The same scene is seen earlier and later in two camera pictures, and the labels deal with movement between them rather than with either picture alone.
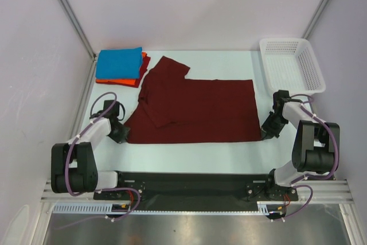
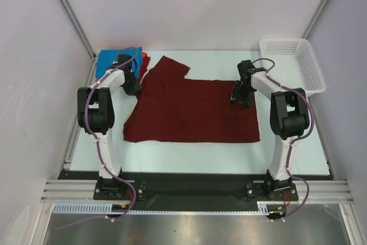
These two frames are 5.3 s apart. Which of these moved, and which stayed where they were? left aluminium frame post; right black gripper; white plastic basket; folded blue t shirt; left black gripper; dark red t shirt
Moved: left black gripper; right black gripper
Stayed: dark red t shirt; white plastic basket; folded blue t shirt; left aluminium frame post
